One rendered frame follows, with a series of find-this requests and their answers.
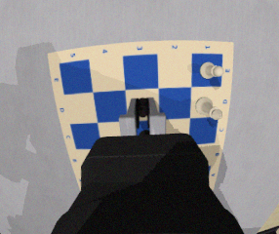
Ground black pawn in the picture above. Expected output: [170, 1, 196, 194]
[139, 97, 147, 118]
[139, 130, 150, 136]

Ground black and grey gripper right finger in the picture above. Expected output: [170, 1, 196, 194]
[146, 97, 166, 135]

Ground white bishop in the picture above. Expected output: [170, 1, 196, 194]
[195, 97, 222, 120]

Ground white pawn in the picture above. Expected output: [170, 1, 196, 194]
[200, 62, 224, 79]

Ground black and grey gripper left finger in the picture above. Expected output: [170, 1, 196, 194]
[119, 98, 140, 136]

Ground blue and cream chessboard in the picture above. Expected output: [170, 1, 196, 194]
[48, 40, 233, 191]

